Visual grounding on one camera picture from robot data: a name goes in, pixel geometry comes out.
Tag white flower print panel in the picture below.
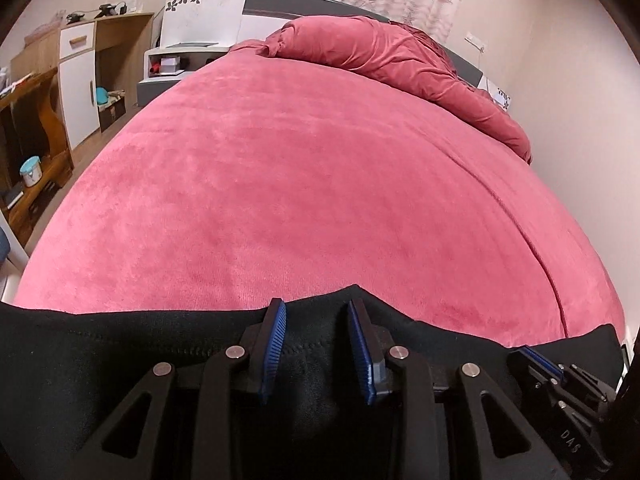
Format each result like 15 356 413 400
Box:
159 0 251 48
480 75 516 111

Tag teal tin can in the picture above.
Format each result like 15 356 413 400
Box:
19 156 43 188

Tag pink bed sheet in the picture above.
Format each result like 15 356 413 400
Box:
12 42 628 348

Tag wooden desk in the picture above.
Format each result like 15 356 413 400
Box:
0 67 76 248

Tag wooden cabinet with white door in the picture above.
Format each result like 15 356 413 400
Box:
10 11 156 153

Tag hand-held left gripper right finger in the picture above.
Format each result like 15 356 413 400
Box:
346 297 571 480

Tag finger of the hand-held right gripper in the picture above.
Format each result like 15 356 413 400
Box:
507 345 565 396
562 363 608 404

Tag grey white nightstand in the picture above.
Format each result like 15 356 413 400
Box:
136 40 231 108

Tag grey headboard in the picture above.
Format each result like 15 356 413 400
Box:
242 0 483 91

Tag black embroidered pants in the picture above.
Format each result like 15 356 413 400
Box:
0 284 623 480

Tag brown box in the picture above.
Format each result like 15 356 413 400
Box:
99 96 126 133

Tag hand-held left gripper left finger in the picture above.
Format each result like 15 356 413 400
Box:
65 297 288 480

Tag white chair with blue cushion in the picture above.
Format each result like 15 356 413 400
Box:
0 225 30 283

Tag pink duvet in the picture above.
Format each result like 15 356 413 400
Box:
265 15 533 163

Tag pink cloth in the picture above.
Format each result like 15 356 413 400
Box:
22 10 66 45

